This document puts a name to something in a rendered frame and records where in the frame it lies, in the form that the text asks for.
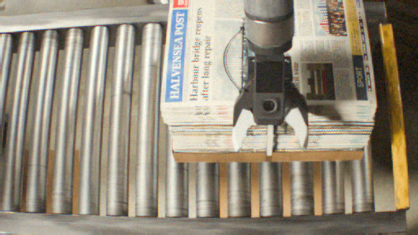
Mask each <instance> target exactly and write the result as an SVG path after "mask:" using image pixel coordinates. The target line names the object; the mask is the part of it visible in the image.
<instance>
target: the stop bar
mask: <svg viewBox="0 0 418 235"><path fill-rule="evenodd" d="M379 34H380V41H381V50H382V59H383V63H384V67H385V84H386V92H387V100H388V110H389V126H390V134H391V143H392V152H393V157H392V160H393V169H394V193H395V209H396V211H409V210H410V202H409V197H410V194H409V187H408V180H409V176H408V172H407V149H406V141H405V134H404V126H403V118H402V103H401V95H400V87H399V80H398V64H397V56H396V54H395V51H396V48H394V35H393V30H392V26H391V24H386V23H381V24H380V25H379Z"/></svg>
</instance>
